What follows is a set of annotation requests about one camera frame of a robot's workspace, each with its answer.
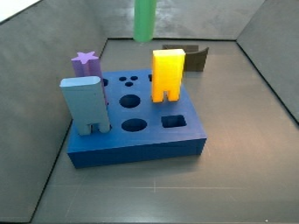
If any green oval cylinder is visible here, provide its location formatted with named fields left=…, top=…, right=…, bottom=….
left=133, top=0, right=156, bottom=42

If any light blue oval peg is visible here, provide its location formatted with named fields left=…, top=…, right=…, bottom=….
left=59, top=76, right=109, bottom=136

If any black curved cradle fixture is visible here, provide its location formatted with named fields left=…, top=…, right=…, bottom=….
left=162, top=45, right=209, bottom=72

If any blue shape sorter block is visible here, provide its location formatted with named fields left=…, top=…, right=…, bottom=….
left=66, top=69, right=206, bottom=168

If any yellow rectangular peg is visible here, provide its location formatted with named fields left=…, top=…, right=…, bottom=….
left=152, top=49, right=185, bottom=102

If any purple star peg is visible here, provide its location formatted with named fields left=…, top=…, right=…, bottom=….
left=69, top=51, right=108, bottom=106

